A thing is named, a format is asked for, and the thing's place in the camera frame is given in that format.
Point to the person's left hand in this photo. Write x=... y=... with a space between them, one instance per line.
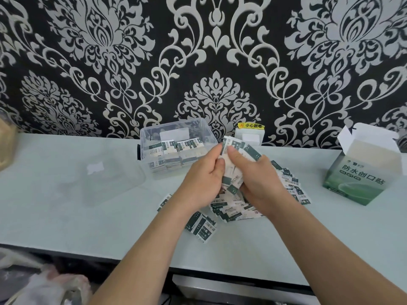
x=200 y=181

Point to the person's right hand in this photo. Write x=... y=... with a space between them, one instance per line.
x=260 y=184

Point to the small white green packet bundle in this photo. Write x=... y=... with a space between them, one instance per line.
x=235 y=174

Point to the pile of white green packets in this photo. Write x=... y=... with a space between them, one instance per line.
x=229 y=212

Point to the green white cardboard carton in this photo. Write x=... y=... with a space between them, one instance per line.
x=359 y=181

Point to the clear plastic box lid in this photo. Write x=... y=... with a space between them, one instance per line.
x=95 y=168

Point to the person's right forearm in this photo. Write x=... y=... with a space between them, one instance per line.
x=337 y=260

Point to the person's left forearm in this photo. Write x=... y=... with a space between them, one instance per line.
x=140 y=260

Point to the crumpled plastic bag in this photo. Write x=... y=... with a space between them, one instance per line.
x=41 y=282

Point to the white wall socket yellow label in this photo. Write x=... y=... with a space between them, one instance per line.
x=249 y=134

